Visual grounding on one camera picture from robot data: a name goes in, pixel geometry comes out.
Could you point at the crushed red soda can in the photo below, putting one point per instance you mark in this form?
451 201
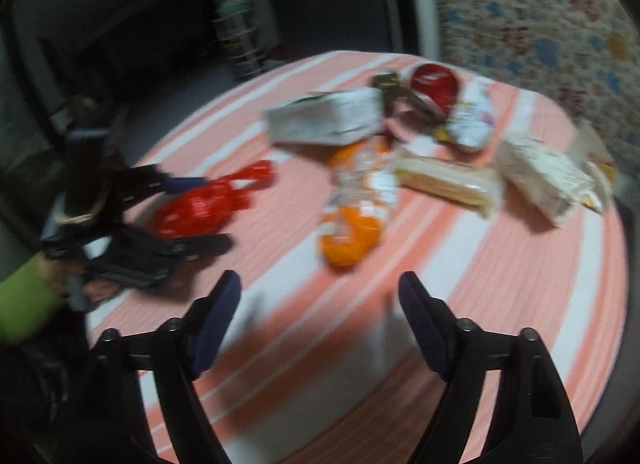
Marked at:
435 85

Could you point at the torn white paper box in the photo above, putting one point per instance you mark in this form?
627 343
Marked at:
589 153

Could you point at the silver snack wrapper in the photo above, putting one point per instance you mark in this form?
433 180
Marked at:
472 120

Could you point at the person's left hand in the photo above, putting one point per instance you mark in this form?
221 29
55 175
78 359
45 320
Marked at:
56 274

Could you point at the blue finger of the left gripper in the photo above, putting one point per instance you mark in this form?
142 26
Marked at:
205 246
177 185

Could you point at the orange clear snack bag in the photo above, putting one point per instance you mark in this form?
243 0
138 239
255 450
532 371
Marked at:
363 200

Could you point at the dark grey refrigerator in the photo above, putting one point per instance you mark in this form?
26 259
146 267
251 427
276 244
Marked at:
119 46

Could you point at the orange white striped tablecloth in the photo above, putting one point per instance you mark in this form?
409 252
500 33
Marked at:
319 367

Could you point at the white tiered storage rack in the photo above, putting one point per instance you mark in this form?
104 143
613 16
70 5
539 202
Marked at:
238 29

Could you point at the red plastic bag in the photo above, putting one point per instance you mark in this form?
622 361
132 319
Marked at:
203 211

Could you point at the white tissue pack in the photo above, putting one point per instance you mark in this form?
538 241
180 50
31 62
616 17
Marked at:
546 178

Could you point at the yellow cake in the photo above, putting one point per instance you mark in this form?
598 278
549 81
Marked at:
477 187

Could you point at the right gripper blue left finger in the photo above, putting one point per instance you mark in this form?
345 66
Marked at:
214 318

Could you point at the patterned fabric counter cover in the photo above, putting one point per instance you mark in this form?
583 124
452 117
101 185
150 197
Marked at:
582 54

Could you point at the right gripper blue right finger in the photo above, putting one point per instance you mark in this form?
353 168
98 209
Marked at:
430 320

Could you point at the white green milk carton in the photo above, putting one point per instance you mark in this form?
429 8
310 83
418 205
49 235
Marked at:
327 119

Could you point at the gold foil wrapper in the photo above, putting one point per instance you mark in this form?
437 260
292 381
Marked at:
391 85

